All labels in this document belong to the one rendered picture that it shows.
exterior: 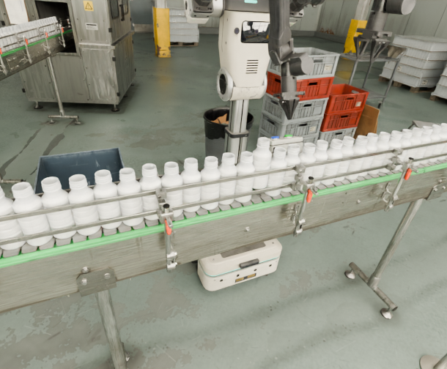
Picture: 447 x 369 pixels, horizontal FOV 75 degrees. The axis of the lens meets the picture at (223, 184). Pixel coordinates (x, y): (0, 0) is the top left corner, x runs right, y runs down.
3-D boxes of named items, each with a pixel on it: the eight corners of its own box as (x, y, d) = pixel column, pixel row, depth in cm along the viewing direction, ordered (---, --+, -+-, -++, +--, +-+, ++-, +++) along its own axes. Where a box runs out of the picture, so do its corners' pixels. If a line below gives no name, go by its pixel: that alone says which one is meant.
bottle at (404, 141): (401, 172, 120) (418, 135, 111) (385, 170, 121) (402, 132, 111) (396, 165, 125) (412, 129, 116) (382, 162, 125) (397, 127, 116)
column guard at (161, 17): (157, 57, 756) (154, 7, 695) (153, 54, 786) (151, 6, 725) (171, 57, 770) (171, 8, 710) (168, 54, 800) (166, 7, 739)
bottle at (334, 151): (334, 186, 107) (348, 146, 98) (318, 184, 107) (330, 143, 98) (331, 178, 112) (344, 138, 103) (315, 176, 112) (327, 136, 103)
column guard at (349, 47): (347, 60, 926) (359, 20, 865) (339, 57, 956) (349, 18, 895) (357, 59, 941) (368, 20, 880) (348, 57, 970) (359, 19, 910)
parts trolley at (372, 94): (340, 113, 486) (360, 48, 432) (319, 102, 528) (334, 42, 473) (385, 108, 525) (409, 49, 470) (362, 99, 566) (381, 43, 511)
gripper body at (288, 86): (305, 96, 109) (305, 75, 107) (282, 97, 105) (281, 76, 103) (294, 97, 115) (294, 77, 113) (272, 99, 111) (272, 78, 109)
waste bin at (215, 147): (210, 192, 271) (214, 127, 236) (195, 168, 305) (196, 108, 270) (253, 184, 288) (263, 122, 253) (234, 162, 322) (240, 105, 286)
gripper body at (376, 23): (368, 34, 107) (374, 10, 103) (390, 38, 99) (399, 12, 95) (354, 34, 104) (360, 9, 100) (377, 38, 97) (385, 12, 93)
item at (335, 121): (322, 132, 353) (327, 115, 341) (300, 120, 383) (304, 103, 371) (357, 127, 378) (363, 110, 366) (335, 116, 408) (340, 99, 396)
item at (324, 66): (292, 80, 282) (296, 56, 270) (265, 70, 311) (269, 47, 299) (335, 76, 310) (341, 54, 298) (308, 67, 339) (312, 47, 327)
